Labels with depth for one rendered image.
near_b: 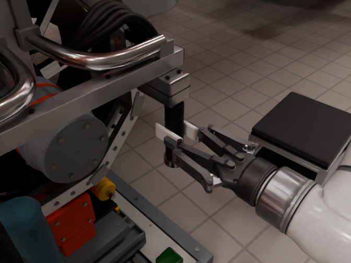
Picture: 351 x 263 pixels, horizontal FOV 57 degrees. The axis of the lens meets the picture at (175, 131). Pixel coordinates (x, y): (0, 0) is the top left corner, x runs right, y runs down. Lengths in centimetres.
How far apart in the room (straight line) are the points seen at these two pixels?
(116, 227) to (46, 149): 73
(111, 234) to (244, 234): 58
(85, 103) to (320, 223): 35
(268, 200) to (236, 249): 96
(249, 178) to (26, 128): 32
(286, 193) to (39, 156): 37
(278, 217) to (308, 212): 4
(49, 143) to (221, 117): 161
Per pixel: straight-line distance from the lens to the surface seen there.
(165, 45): 54
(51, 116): 45
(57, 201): 84
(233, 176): 53
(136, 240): 126
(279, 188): 49
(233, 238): 147
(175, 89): 55
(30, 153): 58
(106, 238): 120
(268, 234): 151
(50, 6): 75
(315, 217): 48
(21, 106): 44
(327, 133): 152
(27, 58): 64
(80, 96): 46
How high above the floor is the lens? 123
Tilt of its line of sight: 40 degrees down
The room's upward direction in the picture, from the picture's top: straight up
